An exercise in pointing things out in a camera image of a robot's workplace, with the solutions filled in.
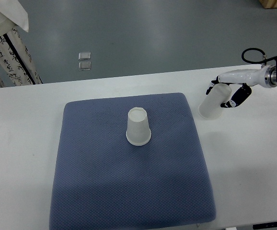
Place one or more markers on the white paper cup on mat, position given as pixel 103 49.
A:
pixel 138 132

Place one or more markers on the black table control panel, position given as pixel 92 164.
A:
pixel 265 225

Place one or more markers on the wooden box corner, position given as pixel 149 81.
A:
pixel 269 4

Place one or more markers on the calligraphy print fabric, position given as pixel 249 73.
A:
pixel 16 61

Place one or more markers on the white cloth garment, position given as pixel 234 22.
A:
pixel 12 14

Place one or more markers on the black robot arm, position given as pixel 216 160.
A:
pixel 264 62

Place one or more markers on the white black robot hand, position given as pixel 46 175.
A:
pixel 265 77

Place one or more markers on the white paper cup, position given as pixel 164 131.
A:
pixel 138 132
pixel 210 108

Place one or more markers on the blue textured cushion mat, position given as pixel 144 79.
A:
pixel 102 182

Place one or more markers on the upper silver floor plate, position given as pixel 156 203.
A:
pixel 84 55

